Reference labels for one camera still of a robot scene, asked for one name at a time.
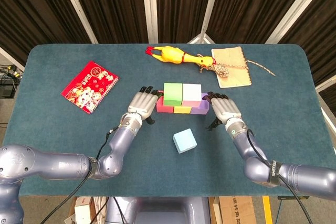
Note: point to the green foam cube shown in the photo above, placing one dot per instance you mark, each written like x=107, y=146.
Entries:
x=172, y=94

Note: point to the light blue foam cube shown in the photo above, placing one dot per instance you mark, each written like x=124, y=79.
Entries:
x=185, y=141

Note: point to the purple foam cube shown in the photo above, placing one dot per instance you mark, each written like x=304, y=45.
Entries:
x=199, y=110

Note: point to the teal felt table cover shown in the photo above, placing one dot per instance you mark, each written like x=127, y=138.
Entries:
x=157, y=171

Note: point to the yellow foam cube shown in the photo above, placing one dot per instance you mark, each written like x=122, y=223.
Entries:
x=181, y=110

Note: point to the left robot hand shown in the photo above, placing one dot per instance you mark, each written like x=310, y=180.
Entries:
x=143, y=103

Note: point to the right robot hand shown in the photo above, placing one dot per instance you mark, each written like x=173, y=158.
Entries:
x=225, y=108

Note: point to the grey robot torso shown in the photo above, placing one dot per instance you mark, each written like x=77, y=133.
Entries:
x=162, y=211

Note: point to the dark brown curtain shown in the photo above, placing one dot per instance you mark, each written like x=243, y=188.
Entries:
x=118, y=6

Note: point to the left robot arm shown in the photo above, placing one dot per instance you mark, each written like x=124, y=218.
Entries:
x=65, y=163

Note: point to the pink foam cube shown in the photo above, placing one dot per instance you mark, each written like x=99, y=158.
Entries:
x=191, y=93

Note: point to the white carton box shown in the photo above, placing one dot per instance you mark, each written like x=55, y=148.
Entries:
x=81, y=211

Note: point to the red foam cube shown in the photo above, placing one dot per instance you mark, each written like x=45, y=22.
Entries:
x=165, y=109

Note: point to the white metal frame post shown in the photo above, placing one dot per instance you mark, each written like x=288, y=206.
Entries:
x=210, y=6
x=10, y=60
x=326, y=84
x=77, y=6
x=149, y=6
x=296, y=6

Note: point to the black equipment box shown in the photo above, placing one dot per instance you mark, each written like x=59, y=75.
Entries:
x=6, y=91

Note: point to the beige cloth notebook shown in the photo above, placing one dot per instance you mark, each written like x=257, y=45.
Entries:
x=235, y=79

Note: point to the red spiral notebook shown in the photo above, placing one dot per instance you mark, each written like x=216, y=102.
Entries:
x=89, y=87

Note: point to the yellow rubber chicken toy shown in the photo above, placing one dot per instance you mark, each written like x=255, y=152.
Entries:
x=170, y=54

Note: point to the brown cardboard box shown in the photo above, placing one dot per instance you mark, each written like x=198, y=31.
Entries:
x=236, y=211

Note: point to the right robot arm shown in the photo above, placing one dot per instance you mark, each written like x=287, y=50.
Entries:
x=283, y=171

